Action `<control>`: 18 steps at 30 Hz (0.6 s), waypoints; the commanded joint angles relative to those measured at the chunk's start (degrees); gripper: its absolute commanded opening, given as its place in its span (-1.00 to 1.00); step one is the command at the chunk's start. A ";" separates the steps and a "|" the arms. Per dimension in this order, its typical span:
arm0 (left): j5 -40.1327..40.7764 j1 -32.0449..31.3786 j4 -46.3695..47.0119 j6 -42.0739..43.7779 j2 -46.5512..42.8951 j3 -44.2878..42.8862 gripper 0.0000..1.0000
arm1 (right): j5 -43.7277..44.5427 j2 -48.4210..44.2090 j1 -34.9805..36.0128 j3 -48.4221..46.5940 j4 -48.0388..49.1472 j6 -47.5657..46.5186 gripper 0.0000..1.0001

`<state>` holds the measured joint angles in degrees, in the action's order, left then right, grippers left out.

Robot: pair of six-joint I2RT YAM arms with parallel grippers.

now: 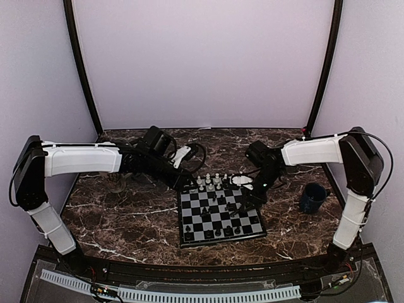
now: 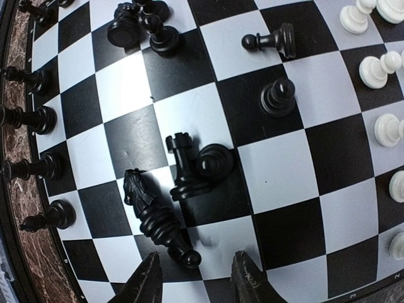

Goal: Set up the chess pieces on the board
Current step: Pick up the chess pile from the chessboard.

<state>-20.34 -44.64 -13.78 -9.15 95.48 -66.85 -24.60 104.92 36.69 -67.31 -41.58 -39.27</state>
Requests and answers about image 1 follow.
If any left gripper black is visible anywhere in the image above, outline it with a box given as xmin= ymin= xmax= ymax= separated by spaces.
xmin=144 ymin=153 xmax=199 ymax=193

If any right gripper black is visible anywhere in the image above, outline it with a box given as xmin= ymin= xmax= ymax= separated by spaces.
xmin=241 ymin=166 xmax=284 ymax=213

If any black queen piece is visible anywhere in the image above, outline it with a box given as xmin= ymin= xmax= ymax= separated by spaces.
xmin=224 ymin=226 xmax=232 ymax=236

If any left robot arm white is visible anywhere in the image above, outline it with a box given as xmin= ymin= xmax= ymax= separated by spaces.
xmin=9 ymin=126 xmax=193 ymax=275

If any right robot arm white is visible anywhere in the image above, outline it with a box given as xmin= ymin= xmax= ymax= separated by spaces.
xmin=231 ymin=127 xmax=384 ymax=251

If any black chess pieces pile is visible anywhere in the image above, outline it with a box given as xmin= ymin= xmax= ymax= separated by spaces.
xmin=196 ymin=194 xmax=242 ymax=220

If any beige printed mug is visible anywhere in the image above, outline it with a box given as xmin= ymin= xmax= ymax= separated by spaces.
xmin=106 ymin=173 xmax=126 ymax=193

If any dark blue mug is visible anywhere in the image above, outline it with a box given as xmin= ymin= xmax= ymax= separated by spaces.
xmin=299 ymin=182 xmax=331 ymax=215

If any black white chessboard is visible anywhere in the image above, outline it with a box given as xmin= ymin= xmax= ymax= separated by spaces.
xmin=177 ymin=174 xmax=267 ymax=248

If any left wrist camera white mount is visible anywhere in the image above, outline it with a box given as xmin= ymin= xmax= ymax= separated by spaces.
xmin=170 ymin=145 xmax=191 ymax=169

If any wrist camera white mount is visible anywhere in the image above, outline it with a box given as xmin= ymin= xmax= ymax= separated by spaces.
xmin=224 ymin=175 xmax=253 ymax=190
xmin=170 ymin=145 xmax=191 ymax=169

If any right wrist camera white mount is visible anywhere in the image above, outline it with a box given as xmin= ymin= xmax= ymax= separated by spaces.
xmin=224 ymin=175 xmax=253 ymax=190

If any white slotted cable duct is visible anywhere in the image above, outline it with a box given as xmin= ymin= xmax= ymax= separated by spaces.
xmin=40 ymin=270 xmax=301 ymax=302

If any right black frame post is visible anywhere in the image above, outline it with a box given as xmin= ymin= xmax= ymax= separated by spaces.
xmin=304 ymin=0 xmax=343 ymax=136

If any black frame post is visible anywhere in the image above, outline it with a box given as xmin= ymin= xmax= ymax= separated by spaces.
xmin=304 ymin=0 xmax=343 ymax=136
xmin=62 ymin=0 xmax=104 ymax=135

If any left black frame post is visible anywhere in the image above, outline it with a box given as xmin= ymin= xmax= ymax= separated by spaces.
xmin=62 ymin=0 xmax=104 ymax=135

